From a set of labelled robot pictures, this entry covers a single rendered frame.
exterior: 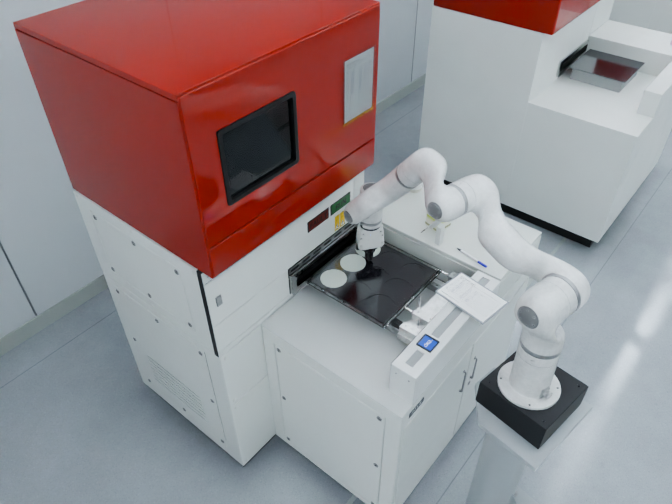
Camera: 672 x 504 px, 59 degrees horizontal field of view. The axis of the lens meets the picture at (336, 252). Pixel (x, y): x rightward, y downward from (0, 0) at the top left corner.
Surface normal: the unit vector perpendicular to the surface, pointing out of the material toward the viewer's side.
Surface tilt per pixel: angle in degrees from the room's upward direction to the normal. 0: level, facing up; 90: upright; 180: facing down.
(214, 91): 90
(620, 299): 0
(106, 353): 0
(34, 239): 90
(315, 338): 0
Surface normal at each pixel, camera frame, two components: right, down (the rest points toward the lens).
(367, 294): 0.00, -0.75
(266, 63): 0.77, 0.42
